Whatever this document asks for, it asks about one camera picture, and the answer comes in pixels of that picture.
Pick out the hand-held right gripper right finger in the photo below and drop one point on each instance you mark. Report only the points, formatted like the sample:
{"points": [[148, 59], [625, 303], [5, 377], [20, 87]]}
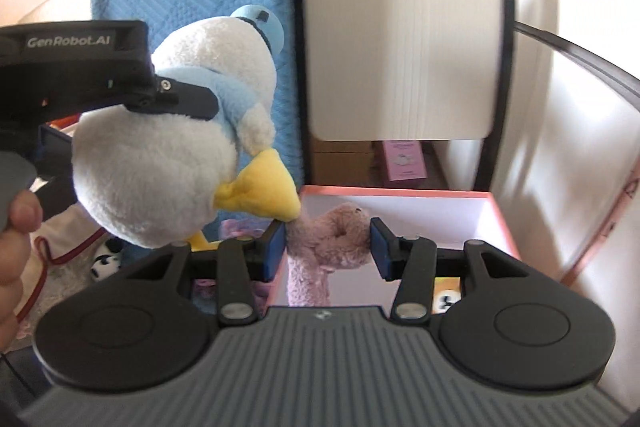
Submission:
{"points": [[381, 252]]}

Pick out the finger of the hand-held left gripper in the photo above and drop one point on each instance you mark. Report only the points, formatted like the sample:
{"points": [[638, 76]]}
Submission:
{"points": [[55, 152], [190, 99]]}

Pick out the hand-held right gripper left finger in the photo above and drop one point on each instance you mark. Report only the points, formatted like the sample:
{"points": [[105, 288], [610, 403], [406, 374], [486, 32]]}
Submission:
{"points": [[272, 252]]}

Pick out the pink fluffy plush toy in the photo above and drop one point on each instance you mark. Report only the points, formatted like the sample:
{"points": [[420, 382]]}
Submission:
{"points": [[330, 232]]}

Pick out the pink cardboard box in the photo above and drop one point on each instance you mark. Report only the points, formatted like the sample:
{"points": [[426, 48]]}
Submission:
{"points": [[440, 214]]}

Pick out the white duck plush toy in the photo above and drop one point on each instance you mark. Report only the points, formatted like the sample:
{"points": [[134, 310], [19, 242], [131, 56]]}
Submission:
{"points": [[150, 167]]}

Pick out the brown bear plush toy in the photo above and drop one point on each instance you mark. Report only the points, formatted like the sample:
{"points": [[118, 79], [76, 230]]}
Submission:
{"points": [[446, 297]]}

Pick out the person's left hand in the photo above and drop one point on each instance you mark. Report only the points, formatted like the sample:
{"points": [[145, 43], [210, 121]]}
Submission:
{"points": [[20, 217]]}

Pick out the pink printed booklet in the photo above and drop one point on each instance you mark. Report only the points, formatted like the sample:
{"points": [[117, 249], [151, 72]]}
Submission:
{"points": [[405, 162]]}

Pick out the brown cardboard box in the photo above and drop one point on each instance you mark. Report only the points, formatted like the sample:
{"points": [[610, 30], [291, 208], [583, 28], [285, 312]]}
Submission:
{"points": [[345, 164]]}

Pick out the small panda plush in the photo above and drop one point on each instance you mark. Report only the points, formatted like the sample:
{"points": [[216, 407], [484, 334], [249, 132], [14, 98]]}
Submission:
{"points": [[106, 263]]}

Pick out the cream chair with black frame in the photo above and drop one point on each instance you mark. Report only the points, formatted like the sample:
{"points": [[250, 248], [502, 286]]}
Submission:
{"points": [[400, 57]]}

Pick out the black curved rail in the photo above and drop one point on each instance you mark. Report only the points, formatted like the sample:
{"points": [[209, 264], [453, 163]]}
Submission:
{"points": [[585, 52]]}

